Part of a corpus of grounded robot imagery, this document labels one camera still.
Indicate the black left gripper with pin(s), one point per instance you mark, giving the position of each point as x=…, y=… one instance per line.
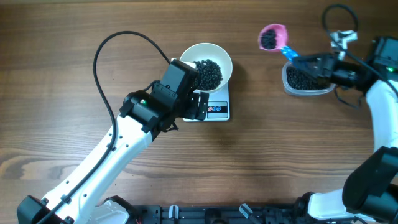
x=196, y=106

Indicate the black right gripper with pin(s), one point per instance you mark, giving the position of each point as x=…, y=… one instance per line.
x=325, y=66

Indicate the pink scoop with blue handle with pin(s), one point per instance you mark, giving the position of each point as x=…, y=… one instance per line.
x=276, y=37

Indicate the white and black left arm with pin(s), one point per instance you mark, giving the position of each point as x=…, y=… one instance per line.
x=143, y=116

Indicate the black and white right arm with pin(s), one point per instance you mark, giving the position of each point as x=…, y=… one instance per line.
x=368, y=192

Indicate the white digital kitchen scale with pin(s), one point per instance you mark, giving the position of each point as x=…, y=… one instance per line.
x=218, y=107

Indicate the white bowl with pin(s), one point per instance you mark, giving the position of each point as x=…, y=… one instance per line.
x=213, y=52

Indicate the clear plastic container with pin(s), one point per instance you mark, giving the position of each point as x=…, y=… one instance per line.
x=289, y=88

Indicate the black beans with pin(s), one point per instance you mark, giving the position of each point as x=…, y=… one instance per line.
x=210, y=75

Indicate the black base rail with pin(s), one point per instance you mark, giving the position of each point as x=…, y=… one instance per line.
x=174, y=214

